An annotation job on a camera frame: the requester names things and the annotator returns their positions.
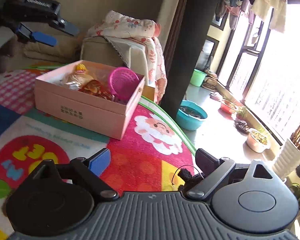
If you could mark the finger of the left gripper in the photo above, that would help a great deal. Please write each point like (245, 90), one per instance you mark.
(26, 35)
(64, 26)

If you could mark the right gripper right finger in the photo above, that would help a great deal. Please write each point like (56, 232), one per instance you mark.
(217, 173)

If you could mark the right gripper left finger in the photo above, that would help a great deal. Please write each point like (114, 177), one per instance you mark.
(85, 172)

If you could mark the packaged bread bag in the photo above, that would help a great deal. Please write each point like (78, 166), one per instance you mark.
(76, 80)

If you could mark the red snack packet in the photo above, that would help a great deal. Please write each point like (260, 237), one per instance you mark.
(97, 89)

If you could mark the pink plastic basket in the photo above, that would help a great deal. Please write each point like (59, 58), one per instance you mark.
(122, 83)

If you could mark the black plush toy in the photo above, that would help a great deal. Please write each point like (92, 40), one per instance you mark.
(189, 180)

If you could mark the brown gloved left hand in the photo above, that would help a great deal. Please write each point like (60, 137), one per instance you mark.
(7, 51)

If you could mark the beige sofa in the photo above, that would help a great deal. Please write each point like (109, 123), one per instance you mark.
(95, 49)

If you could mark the cream folded blanket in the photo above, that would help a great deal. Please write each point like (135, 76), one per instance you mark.
(66, 50)

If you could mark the orange toy egg shell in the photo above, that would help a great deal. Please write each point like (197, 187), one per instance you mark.
(81, 69)

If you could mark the round beige planter bowl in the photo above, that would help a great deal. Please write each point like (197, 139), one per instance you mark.
(257, 141)

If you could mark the floral baby blanket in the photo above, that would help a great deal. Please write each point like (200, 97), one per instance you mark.
(136, 41)

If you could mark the teal plastic basin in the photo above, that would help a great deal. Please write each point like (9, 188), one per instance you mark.
(190, 116)

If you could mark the colourful play mat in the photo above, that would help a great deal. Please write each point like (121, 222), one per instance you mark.
(28, 135)

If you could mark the red plastic basin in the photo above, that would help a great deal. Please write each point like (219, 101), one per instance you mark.
(228, 107)

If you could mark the pink cardboard box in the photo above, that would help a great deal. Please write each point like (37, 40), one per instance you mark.
(87, 111)

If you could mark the white ribbed plant pot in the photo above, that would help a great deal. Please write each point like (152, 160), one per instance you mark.
(287, 161)

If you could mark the green plastic bucket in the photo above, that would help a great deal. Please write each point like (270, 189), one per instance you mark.
(197, 78)

